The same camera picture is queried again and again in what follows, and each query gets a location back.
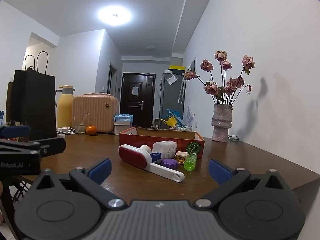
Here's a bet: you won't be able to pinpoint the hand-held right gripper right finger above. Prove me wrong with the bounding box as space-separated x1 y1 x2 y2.
195 159 292 208

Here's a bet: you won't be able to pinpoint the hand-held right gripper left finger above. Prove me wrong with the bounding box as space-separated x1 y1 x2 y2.
30 158 127 208

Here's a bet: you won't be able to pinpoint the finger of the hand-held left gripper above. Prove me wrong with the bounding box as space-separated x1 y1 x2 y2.
0 124 31 137
24 137 66 158

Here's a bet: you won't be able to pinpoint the green spray bottle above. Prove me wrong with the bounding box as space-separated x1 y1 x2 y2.
184 152 198 172

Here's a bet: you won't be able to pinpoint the red and white lint brush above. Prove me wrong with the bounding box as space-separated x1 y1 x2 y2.
118 144 185 183

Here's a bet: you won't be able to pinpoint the small beige box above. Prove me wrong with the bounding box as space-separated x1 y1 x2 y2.
175 151 188 166

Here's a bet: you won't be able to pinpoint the purple round lid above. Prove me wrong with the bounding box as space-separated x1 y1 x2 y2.
161 159 178 170

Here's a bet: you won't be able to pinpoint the white plastic bottle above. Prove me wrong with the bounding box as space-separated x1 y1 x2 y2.
152 141 178 160

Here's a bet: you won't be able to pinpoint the red cardboard box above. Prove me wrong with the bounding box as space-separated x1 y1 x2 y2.
119 126 205 159

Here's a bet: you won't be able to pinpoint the black tripod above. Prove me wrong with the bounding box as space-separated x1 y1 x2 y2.
10 176 32 205

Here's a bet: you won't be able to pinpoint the black paper bag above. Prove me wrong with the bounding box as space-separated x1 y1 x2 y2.
11 51 57 140

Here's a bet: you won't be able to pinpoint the clear glass cup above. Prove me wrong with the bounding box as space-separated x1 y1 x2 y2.
73 113 90 134

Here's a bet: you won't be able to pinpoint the yellow thermos jug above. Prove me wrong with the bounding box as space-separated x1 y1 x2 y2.
55 85 75 129

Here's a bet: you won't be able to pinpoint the pink textured vase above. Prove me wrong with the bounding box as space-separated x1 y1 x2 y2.
211 103 233 142

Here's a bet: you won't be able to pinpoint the white bin with blue bag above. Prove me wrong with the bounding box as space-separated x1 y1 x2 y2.
114 114 133 135

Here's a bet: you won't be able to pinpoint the pink ribbed suitcase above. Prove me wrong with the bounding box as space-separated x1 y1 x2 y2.
72 93 119 133

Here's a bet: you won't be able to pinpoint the pile of colourful toys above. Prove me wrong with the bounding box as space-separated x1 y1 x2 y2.
160 109 193 132

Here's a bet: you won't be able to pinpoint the dark entrance door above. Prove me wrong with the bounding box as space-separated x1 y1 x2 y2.
120 72 156 128

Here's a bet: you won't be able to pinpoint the dark side door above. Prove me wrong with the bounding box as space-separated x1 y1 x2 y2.
108 62 118 97

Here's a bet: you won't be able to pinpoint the grey refrigerator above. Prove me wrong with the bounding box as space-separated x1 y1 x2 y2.
159 72 187 128

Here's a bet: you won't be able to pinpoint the dried pink roses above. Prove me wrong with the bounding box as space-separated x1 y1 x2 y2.
182 50 255 105

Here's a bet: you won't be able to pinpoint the round ceiling light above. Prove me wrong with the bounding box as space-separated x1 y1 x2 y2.
97 5 132 27

